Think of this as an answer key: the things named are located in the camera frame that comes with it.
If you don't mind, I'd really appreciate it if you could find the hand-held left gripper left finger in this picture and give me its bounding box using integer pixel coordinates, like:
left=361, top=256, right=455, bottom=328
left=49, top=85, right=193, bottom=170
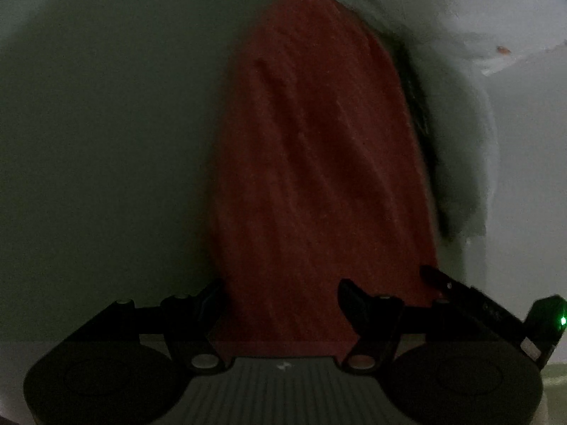
left=75, top=279, right=226, bottom=372

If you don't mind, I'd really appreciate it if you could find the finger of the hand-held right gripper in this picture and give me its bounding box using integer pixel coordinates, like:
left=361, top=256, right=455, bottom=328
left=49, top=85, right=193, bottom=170
left=419, top=265, right=477, bottom=307

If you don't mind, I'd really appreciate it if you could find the red checkered cloth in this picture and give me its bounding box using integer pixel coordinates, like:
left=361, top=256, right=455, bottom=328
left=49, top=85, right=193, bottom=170
left=206, top=0, right=444, bottom=357

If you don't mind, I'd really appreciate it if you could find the white carrot print sheet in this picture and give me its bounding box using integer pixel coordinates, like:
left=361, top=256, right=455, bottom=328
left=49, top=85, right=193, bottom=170
left=283, top=0, right=567, bottom=302

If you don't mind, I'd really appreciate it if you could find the folded pale grey cloth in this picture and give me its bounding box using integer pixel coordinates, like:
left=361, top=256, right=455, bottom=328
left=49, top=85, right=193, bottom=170
left=378, top=22, right=499, bottom=242

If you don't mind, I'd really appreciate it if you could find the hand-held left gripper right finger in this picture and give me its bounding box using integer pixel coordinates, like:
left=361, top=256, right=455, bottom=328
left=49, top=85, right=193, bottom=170
left=337, top=279, right=501, bottom=373

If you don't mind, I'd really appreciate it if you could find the green cloth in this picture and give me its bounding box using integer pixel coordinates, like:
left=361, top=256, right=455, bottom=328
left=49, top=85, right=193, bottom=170
left=538, top=361, right=567, bottom=425

